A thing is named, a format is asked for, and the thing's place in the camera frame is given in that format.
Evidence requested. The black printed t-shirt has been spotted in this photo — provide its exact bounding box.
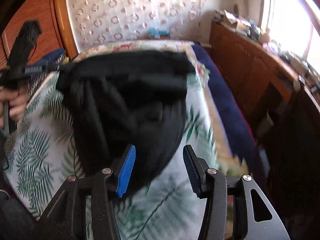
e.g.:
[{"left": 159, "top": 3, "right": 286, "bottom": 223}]
[{"left": 56, "top": 50, "right": 195, "bottom": 194}]

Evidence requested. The person's left hand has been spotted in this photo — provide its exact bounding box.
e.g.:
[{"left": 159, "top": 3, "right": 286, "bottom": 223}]
[{"left": 0, "top": 85, "right": 29, "bottom": 128}]

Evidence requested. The folded navy garment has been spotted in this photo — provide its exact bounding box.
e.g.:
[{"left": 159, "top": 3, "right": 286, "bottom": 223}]
[{"left": 33, "top": 48, "right": 66, "bottom": 66}]

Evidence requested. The folded medallion pattern garment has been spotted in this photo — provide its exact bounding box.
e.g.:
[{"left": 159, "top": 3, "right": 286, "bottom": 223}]
[{"left": 28, "top": 54, "right": 69, "bottom": 101}]

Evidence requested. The floral quilt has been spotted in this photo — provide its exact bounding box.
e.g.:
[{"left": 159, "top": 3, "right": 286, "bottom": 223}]
[{"left": 75, "top": 40, "right": 249, "bottom": 177}]

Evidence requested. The navy blue blanket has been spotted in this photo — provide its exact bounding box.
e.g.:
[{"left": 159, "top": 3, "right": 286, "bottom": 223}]
[{"left": 192, "top": 42, "right": 255, "bottom": 170}]

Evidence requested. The brown louvered wooden wardrobe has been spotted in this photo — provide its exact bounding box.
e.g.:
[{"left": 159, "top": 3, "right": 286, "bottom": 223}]
[{"left": 0, "top": 0, "right": 79, "bottom": 71}]

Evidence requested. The pink circle pattern curtain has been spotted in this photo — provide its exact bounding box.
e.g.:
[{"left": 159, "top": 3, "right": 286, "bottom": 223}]
[{"left": 66, "top": 0, "right": 209, "bottom": 52}]

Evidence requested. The green leaf print sheet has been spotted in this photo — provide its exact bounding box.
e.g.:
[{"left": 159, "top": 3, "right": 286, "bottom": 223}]
[{"left": 3, "top": 69, "right": 235, "bottom": 240}]

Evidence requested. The long wooden sideboard cabinet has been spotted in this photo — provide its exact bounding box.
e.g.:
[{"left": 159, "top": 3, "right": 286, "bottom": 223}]
[{"left": 209, "top": 22, "right": 319, "bottom": 138}]

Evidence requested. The pink bottle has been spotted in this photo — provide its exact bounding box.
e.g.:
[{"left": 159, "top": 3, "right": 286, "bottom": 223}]
[{"left": 258, "top": 28, "right": 271, "bottom": 44}]

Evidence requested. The cardboard box on sideboard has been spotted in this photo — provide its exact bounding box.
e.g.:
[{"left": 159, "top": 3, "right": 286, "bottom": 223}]
[{"left": 222, "top": 10, "right": 251, "bottom": 33}]

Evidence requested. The window with wooden frame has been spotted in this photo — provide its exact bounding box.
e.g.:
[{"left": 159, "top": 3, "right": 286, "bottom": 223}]
[{"left": 261, "top": 0, "right": 319, "bottom": 72}]

